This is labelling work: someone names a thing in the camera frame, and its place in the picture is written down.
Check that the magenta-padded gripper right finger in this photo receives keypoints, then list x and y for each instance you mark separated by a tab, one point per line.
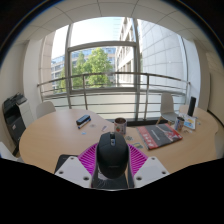
150	170

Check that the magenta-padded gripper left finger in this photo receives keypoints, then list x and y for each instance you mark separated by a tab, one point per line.
75	170

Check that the black upright speaker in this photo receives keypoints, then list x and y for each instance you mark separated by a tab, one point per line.
192	106

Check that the black and white printer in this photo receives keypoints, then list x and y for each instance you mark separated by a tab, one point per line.
13	116

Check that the black and blue stapler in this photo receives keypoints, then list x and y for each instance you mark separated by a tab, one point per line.
83	120

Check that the red magazine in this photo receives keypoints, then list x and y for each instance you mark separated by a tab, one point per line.
159	136

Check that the metal balcony railing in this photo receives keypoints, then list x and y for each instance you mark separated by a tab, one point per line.
110	73

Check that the black computer mouse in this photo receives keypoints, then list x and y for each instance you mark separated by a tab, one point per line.
112	156

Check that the black mouse pad with print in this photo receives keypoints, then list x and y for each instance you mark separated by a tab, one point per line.
62	160

